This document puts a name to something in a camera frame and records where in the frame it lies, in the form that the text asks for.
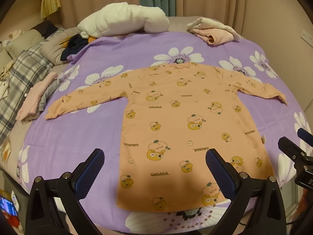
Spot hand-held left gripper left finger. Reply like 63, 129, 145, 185
25, 148, 105, 235

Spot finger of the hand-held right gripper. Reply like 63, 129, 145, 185
278, 136, 309, 165
297, 128, 313, 144

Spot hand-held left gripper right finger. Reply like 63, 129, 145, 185
205, 148, 287, 235

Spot orange printed shirt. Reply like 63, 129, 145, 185
44, 62, 288, 212

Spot dark navy clothes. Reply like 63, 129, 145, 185
61, 35, 90, 62

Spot purple floral blanket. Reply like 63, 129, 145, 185
16, 27, 313, 235

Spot lit phone screen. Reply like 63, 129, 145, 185
0, 190, 20, 217

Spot grey folded garment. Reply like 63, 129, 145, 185
38, 78, 61, 112

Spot pink folded garment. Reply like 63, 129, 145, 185
16, 72, 58, 124

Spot plaid blanket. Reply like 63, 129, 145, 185
0, 43, 54, 140

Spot pink rolled garment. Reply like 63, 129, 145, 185
191, 27, 235, 46

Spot grey pillow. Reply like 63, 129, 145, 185
40, 28, 81, 65

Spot cream folded cloth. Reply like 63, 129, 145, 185
187, 17, 241, 41

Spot beige pillow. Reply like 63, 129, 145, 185
5, 29, 46, 59

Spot dark brown pillow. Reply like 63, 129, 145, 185
32, 21, 63, 38

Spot white plush blanket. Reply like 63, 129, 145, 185
77, 2, 170, 39

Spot plush toys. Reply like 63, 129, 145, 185
0, 29, 25, 45

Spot white wall socket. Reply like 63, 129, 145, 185
301, 29, 313, 46

